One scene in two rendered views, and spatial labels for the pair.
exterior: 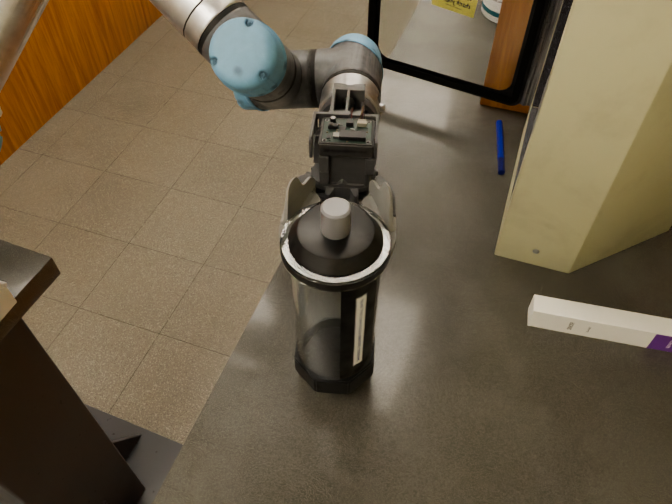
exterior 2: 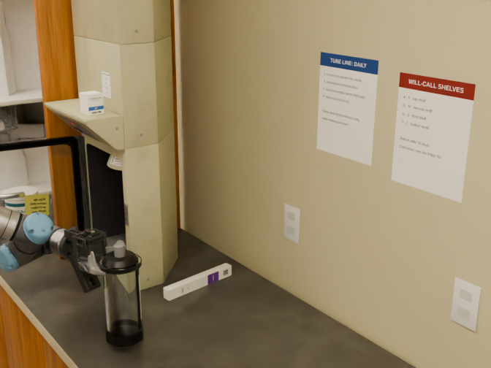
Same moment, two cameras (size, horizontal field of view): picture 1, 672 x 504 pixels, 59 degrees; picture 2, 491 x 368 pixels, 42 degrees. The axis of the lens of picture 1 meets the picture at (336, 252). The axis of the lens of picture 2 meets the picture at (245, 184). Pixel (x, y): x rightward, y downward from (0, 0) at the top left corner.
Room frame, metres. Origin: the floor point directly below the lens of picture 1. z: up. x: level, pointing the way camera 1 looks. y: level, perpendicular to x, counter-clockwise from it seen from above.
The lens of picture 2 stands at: (-0.72, 1.07, 1.91)
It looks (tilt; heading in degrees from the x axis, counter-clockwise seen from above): 19 degrees down; 304
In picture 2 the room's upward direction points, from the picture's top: straight up
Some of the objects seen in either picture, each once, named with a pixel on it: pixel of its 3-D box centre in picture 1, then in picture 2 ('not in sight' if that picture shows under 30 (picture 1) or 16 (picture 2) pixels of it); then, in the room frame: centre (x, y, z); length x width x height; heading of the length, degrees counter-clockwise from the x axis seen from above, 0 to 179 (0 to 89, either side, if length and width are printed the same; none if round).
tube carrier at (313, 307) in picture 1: (335, 303); (122, 297); (0.38, 0.00, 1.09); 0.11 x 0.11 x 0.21
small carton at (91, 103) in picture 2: not in sight; (91, 103); (0.67, -0.21, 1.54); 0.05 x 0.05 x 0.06; 74
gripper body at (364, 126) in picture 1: (345, 144); (84, 247); (0.52, -0.01, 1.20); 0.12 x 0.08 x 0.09; 176
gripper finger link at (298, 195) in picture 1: (294, 204); (94, 262); (0.43, 0.04, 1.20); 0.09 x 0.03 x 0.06; 152
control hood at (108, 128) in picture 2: not in sight; (82, 125); (0.74, -0.24, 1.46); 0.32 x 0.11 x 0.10; 161
